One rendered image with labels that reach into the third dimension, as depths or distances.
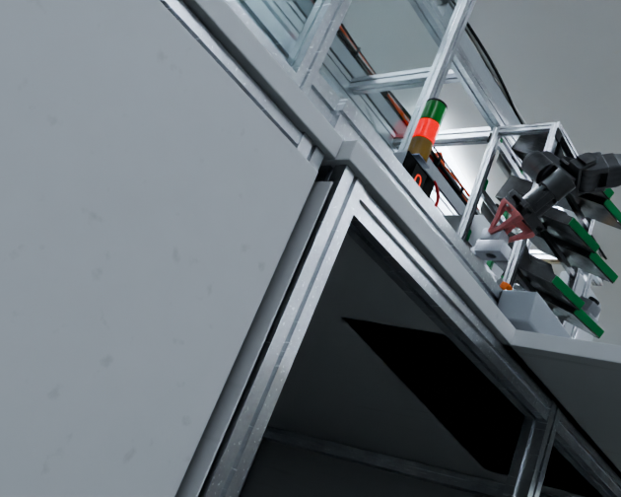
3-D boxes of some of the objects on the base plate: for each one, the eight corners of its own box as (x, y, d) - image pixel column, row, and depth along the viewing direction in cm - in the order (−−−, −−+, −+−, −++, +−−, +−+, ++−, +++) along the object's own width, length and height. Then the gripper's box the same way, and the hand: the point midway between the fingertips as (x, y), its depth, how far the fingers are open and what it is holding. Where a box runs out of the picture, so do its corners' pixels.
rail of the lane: (558, 418, 163) (571, 369, 167) (321, 157, 106) (350, 92, 110) (532, 413, 167) (545, 366, 171) (291, 159, 109) (319, 96, 113)
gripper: (550, 186, 169) (492, 234, 170) (566, 213, 175) (511, 258, 177) (531, 171, 174) (475, 217, 175) (548, 197, 180) (494, 242, 182)
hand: (496, 236), depth 176 cm, fingers closed on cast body, 4 cm apart
